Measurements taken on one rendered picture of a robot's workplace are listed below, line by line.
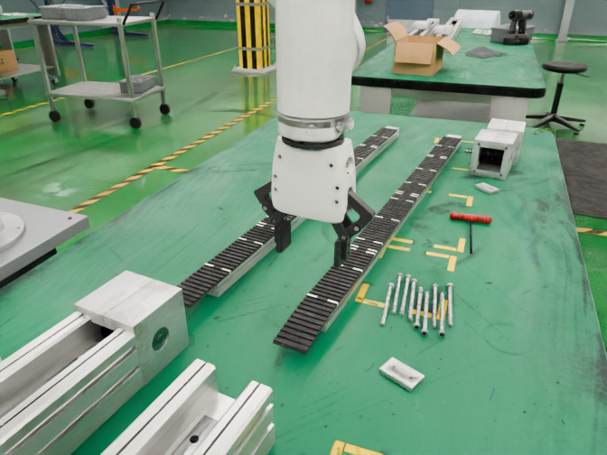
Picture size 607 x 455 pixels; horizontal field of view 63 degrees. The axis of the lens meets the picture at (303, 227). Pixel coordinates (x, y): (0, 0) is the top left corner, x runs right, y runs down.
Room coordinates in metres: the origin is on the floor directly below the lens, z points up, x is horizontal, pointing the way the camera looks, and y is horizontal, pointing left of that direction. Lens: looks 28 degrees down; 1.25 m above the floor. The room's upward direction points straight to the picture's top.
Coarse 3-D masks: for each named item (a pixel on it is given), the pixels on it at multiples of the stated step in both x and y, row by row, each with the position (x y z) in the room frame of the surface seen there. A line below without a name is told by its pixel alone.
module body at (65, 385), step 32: (64, 320) 0.49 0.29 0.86; (32, 352) 0.43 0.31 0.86; (64, 352) 0.46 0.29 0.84; (96, 352) 0.43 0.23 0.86; (128, 352) 0.46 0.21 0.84; (0, 384) 0.39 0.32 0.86; (32, 384) 0.41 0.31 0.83; (64, 384) 0.38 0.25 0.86; (96, 384) 0.41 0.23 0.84; (128, 384) 0.44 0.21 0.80; (0, 416) 0.37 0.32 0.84; (32, 416) 0.34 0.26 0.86; (64, 416) 0.37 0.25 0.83; (96, 416) 0.40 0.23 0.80; (0, 448) 0.31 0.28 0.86; (32, 448) 0.33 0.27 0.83; (64, 448) 0.36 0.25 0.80
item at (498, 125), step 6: (492, 120) 1.36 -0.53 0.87; (498, 120) 1.36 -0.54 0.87; (504, 120) 1.36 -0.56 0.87; (510, 120) 1.36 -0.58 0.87; (492, 126) 1.30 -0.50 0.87; (498, 126) 1.30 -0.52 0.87; (504, 126) 1.30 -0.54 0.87; (510, 126) 1.30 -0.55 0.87; (516, 126) 1.30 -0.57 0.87; (522, 126) 1.30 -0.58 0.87; (510, 132) 1.27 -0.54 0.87; (516, 132) 1.26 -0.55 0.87; (522, 132) 1.25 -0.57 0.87; (522, 138) 1.32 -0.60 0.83; (516, 144) 1.26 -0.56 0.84; (516, 150) 1.26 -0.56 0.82; (516, 156) 1.25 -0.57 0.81; (516, 162) 1.25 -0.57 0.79
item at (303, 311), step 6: (300, 306) 0.59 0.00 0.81; (294, 312) 0.57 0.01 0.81; (300, 312) 0.57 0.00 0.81; (306, 312) 0.57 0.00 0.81; (312, 312) 0.57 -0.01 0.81; (318, 312) 0.57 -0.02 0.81; (324, 312) 0.57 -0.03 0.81; (312, 318) 0.56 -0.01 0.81; (318, 318) 0.56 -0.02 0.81; (324, 318) 0.56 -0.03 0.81
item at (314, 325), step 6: (288, 318) 0.56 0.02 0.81; (294, 318) 0.56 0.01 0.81; (300, 318) 0.56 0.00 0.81; (306, 318) 0.56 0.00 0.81; (294, 324) 0.55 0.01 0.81; (300, 324) 0.55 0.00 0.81; (306, 324) 0.55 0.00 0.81; (312, 324) 0.55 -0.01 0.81; (318, 324) 0.55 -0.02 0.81; (318, 330) 0.54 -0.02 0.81
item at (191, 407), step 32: (192, 384) 0.38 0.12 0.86; (256, 384) 0.38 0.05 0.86; (160, 416) 0.34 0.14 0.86; (192, 416) 0.37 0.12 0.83; (224, 416) 0.34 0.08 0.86; (256, 416) 0.35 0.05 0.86; (128, 448) 0.30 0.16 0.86; (160, 448) 0.33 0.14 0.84; (192, 448) 0.33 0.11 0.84; (224, 448) 0.30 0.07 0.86; (256, 448) 0.35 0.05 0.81
